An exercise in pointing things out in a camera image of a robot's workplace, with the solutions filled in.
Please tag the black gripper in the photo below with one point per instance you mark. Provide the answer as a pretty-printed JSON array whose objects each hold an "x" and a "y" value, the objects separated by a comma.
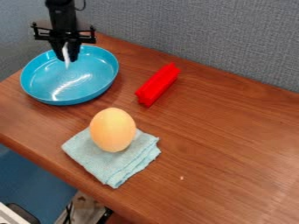
[{"x": 82, "y": 35}]

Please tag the white toothpaste tube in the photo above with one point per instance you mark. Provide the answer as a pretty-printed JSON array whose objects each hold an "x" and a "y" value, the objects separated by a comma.
[{"x": 65, "y": 55}]

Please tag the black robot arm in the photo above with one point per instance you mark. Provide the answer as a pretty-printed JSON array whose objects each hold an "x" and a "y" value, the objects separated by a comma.
[{"x": 62, "y": 15}]

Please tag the blue plastic plate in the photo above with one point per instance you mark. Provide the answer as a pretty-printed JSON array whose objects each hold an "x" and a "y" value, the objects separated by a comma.
[{"x": 62, "y": 85}]

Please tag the red plastic block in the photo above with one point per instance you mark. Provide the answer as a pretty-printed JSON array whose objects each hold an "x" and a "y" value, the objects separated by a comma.
[{"x": 156, "y": 84}]

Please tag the orange egg-shaped ball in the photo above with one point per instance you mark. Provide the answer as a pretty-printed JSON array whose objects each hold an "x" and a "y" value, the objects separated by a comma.
[{"x": 112, "y": 129}]

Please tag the light blue folded cloth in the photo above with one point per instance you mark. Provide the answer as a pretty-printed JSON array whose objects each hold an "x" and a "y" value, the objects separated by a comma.
[{"x": 112, "y": 167}]

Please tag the white object at corner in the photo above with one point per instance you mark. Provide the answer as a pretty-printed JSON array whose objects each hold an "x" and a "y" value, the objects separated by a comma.
[{"x": 9, "y": 217}]

